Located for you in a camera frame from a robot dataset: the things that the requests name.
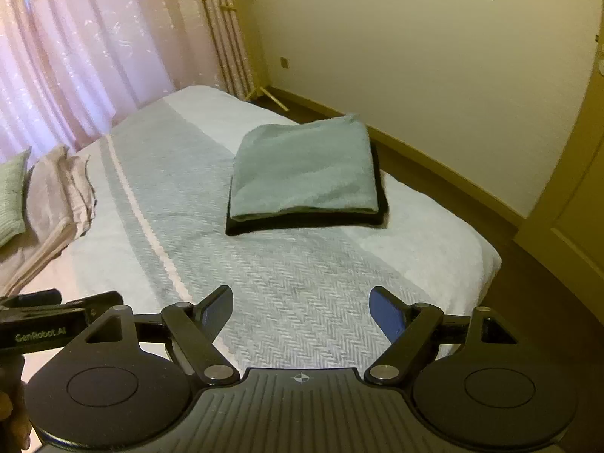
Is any pink curtain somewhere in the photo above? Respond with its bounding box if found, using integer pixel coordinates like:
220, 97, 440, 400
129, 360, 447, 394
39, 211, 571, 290
0, 0, 259, 161

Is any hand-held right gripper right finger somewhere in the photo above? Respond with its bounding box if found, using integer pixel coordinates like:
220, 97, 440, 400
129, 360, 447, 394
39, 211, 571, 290
365, 285, 520, 385

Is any person's left hand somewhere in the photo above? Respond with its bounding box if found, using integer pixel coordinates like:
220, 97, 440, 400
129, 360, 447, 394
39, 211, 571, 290
0, 377, 33, 451

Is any beige folded blanket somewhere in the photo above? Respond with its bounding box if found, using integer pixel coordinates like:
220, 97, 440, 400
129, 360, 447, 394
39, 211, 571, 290
0, 145, 98, 304

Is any green pillow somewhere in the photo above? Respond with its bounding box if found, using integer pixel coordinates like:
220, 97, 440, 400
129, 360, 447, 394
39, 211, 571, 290
0, 147, 33, 249

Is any grey striped pink bedspread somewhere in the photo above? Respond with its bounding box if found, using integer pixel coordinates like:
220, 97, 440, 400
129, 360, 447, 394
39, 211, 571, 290
0, 85, 503, 373

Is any wooden stick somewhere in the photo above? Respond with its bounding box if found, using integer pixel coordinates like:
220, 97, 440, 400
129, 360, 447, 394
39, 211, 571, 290
244, 85, 291, 112

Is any black garment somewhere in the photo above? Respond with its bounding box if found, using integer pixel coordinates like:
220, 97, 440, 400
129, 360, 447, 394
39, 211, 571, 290
224, 140, 390, 237

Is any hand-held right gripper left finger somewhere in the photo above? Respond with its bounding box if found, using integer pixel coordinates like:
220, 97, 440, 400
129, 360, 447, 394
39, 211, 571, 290
85, 285, 239, 385

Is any yellow door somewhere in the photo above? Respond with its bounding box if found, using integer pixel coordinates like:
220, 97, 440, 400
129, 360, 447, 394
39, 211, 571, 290
513, 40, 604, 305

